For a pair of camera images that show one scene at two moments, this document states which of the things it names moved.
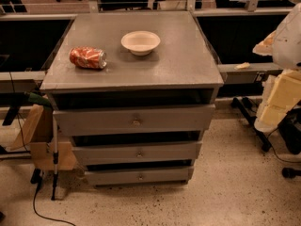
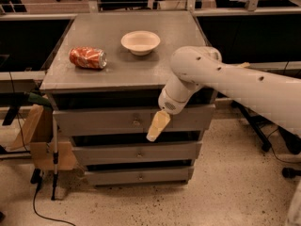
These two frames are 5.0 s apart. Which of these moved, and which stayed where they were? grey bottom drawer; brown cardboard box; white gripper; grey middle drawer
Moved: white gripper
Stayed: grey bottom drawer; brown cardboard box; grey middle drawer
